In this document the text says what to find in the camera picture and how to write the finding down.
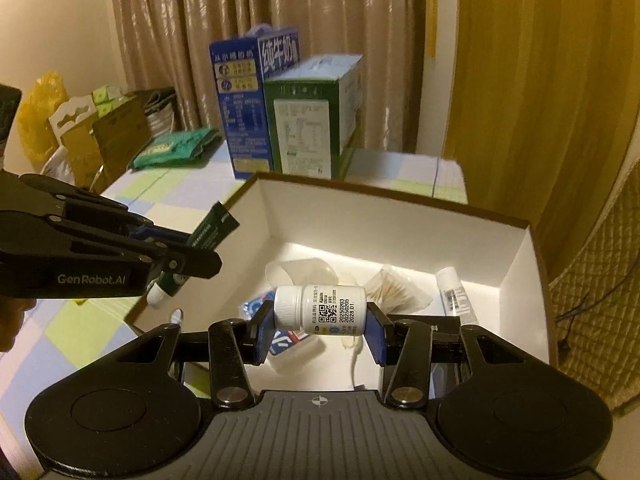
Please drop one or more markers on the small white pill bottle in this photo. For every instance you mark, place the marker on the small white pill bottle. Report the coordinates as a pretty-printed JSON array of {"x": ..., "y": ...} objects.
[{"x": 320, "y": 310}]

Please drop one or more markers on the clear plastic cup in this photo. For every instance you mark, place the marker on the clear plastic cup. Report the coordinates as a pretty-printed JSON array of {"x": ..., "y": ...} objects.
[{"x": 300, "y": 272}]

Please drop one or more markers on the white hang-tab card insert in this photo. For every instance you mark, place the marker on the white hang-tab card insert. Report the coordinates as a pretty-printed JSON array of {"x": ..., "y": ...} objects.
[{"x": 70, "y": 117}]

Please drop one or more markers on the large brown cardboard box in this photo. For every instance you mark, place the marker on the large brown cardboard box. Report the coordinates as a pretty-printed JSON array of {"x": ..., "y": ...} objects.
[{"x": 122, "y": 140}]

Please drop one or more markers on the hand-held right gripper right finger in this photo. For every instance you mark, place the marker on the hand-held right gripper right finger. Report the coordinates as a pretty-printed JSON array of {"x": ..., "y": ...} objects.
[{"x": 376, "y": 332}]

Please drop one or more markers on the yellow plastic bag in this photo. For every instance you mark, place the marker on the yellow plastic bag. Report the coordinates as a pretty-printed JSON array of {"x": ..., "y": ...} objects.
[{"x": 40, "y": 110}]

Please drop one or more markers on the blue milk carton box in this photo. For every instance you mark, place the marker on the blue milk carton box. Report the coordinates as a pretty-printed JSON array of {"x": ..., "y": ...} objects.
[{"x": 245, "y": 110}]

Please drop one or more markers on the white plastic bag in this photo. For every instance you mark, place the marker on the white plastic bag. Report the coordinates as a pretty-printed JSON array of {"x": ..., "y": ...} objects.
[{"x": 55, "y": 162}]

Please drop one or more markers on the white barcode tube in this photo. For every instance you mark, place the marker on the white barcode tube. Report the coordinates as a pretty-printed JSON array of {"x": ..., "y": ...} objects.
[{"x": 455, "y": 295}]

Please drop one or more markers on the brown cardboard box white inside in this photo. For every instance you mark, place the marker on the brown cardboard box white inside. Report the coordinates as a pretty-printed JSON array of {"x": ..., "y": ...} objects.
[{"x": 375, "y": 230}]

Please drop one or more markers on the beige curtain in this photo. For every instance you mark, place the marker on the beige curtain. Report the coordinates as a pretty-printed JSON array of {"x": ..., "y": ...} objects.
[{"x": 200, "y": 0}]

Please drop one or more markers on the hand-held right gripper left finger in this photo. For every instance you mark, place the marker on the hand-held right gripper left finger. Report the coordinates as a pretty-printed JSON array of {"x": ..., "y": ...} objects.
[{"x": 262, "y": 332}]

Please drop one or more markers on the green and white small boxes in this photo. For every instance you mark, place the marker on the green and white small boxes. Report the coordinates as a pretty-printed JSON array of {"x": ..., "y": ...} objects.
[{"x": 107, "y": 97}]

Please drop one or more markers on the checked pastel cloth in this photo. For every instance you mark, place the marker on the checked pastel cloth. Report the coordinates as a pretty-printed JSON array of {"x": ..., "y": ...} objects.
[{"x": 65, "y": 325}]

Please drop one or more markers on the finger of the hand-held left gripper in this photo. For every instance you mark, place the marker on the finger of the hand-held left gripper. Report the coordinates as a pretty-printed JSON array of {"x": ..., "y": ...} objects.
[
  {"x": 190, "y": 262},
  {"x": 145, "y": 232}
]

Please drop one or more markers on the yellow curtain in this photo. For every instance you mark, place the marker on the yellow curtain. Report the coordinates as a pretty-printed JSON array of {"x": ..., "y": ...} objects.
[{"x": 525, "y": 85}]

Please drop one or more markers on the green wipes packet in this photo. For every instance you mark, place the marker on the green wipes packet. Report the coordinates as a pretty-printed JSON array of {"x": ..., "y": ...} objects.
[{"x": 170, "y": 150}]

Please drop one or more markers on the person's left hand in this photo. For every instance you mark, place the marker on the person's left hand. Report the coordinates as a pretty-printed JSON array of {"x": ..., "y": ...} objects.
[{"x": 12, "y": 325}]

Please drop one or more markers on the small yellowish cardboard box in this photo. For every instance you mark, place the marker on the small yellowish cardboard box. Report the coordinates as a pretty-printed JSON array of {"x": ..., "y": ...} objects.
[{"x": 82, "y": 157}]

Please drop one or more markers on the green carton box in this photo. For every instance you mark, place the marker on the green carton box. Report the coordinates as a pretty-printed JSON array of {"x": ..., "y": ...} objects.
[{"x": 305, "y": 130}]

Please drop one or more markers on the quilted beige fabric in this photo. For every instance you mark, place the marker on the quilted beige fabric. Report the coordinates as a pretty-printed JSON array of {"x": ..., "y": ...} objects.
[{"x": 600, "y": 285}]

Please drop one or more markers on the striped paper bags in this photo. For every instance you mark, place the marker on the striped paper bags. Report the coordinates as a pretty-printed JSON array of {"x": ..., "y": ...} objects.
[{"x": 157, "y": 110}]

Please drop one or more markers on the blue and red packet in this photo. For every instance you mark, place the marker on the blue and red packet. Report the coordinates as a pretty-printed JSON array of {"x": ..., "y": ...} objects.
[{"x": 287, "y": 345}]

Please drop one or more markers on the green and white tube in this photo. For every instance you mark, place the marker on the green and white tube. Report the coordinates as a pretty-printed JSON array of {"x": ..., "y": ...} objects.
[{"x": 162, "y": 295}]

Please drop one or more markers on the white plastic cap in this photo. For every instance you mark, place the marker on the white plastic cap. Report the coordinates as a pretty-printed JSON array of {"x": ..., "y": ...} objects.
[{"x": 176, "y": 316}]

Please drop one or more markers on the cotton swab bag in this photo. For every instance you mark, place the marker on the cotton swab bag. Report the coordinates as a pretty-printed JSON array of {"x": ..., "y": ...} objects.
[{"x": 395, "y": 287}]

